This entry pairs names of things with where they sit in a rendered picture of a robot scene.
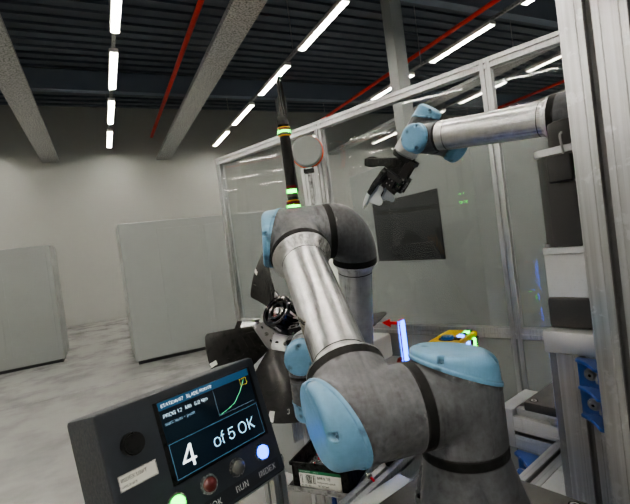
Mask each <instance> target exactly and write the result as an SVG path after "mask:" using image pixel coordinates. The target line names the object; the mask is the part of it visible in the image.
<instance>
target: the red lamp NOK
mask: <svg viewBox="0 0 630 504"><path fill-rule="evenodd" d="M217 487H218V479H217V477H216V476H215V475H214V474H211V473H209V474H206V475H205V476H204V477H203V478H202V480H201V483H200V488H201V491H202V493H203V494H205V495H211V494H213V493H214V492H215V491H216V489H217Z"/></svg>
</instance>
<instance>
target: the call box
mask: <svg viewBox="0 0 630 504"><path fill-rule="evenodd" d="M464 331H465V330H448V331H446V332H444V333H442V334H441V335H439V336H437V337H436V338H434V339H432V340H430V341H429V342H454V343H463V344H466V343H467V342H468V341H470V340H471V339H473V338H474V337H476V336H477V331H472V332H470V333H468V334H467V335H465V336H464V337H462V338H461V340H454V339H452V340H441V336H442V335H453V336H454V338H455V337H457V335H459V334H460V333H463V332H464Z"/></svg>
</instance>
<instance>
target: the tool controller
mask: <svg viewBox="0 0 630 504"><path fill-rule="evenodd" d="M67 428H68V433H69V437H70V441H71V445H72V450H73V454H74V458H75V463H76V467H77V471H78V476H79V480H80V484H81V489H82V493H83V497H84V501H85V504H168V500H169V498H170V497H171V496H172V494H174V493H176V492H182V493H184V494H185V495H186V497H187V504H235V503H237V502H238V501H239V500H241V499H242V498H244V497H245V496H247V495H248V494H249V493H251V492H252V491H254V490H255V489H257V488H258V487H260V486H261V485H263V484H264V483H265V482H267V481H268V480H270V479H271V478H273V477H274V476H276V475H277V474H279V473H280V472H281V471H283V470H284V464H283V460H282V457H281V454H280V450H279V447H278V444H277V441H276V437H275V434H274V431H273V427H272V424H271V421H270V417H269V414H268V411H267V408H266V404H265V401H264V398H263V394H262V391H261V388H260V385H259V381H258V378H257V375H256V371H255V368H254V365H253V361H252V359H251V358H245V359H242V360H238V361H235V362H232V363H228V364H225V365H222V366H218V367H215V368H212V369H210V370H207V371H204V372H202V373H199V374H196V375H193V376H191V377H188V378H185V379H183V380H180V381H177V382H175V383H172V384H169V385H166V386H164V387H161V388H158V389H156V390H153V391H150V392H147V393H145V394H142V395H139V396H137V397H134V398H131V399H128V400H126V401H123V402H120V403H118V404H115V405H112V406H110V407H107V408H104V409H101V410H99V411H96V412H93V413H91V414H88V415H85V416H82V417H80V418H77V419H74V420H72V421H70V422H69V423H68V425H67ZM197 430H199V431H200V435H201V438H202V442H203V446H204V449H205V453H206V456H207V460H208V464H209V465H207V466H205V467H204V468H202V469H200V470H198V471H197V472H195V473H193V474H191V475H189V476H188V477H186V478H184V479H182V480H181V481H179V482H177V479H176V475H175V471H174V468H173V464H172V460H171V456H170V452H169V449H168V444H170V443H172V442H174V441H176V440H178V439H180V438H182V437H185V436H187V435H189V434H191V433H193V432H195V431H197ZM259 443H266V444H267V445H268V447H269V456H268V458H267V459H266V460H265V461H259V460H257V458H256V456H255V448H256V446H257V445H258V444H259ZM235 457H240V458H242V459H243V460H244V462H245V471H244V473H243V474H242V475H241V476H239V477H233V476H232V475H231V474H230V471H229V465H230V462H231V461H232V459H234V458H235ZM209 473H211V474H214V475H215V476H216V477H217V479H218V487H217V489H216V491H215V492H214V493H213V494H211V495H205V494H203V493H202V491H201V488H200V483H201V480H202V478H203V477H204V476H205V475H206V474H209Z"/></svg>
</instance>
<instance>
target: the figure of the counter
mask: <svg viewBox="0 0 630 504"><path fill-rule="evenodd" d="M168 449H169V452H170V456H171V460H172V464H173V468H174V471H175V475H176V479H177V482H179V481H181V480H182V479H184V478H186V477H188V476H189V475H191V474H193V473H195V472H197V471H198V470H200V469H202V468H204V467H205V466H207V465H209V464H208V460H207V456H206V453H205V449H204V446H203V442H202V438H201V435H200V431H199V430H197V431H195V432H193V433H191V434H189V435H187V436H185V437H182V438H180V439H178V440H176V441H174V442H172V443H170V444H168Z"/></svg>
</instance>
